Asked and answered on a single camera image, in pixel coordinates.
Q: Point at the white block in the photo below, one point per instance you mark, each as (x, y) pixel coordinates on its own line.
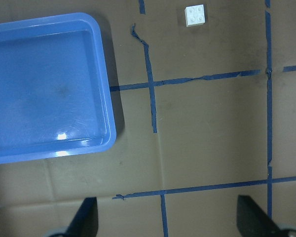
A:
(195, 15)

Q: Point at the blue plastic tray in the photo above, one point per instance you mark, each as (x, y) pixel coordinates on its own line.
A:
(54, 90)

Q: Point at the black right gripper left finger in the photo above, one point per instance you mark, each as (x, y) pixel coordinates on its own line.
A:
(86, 221)

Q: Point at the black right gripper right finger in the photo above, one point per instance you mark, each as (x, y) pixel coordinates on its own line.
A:
(252, 221)

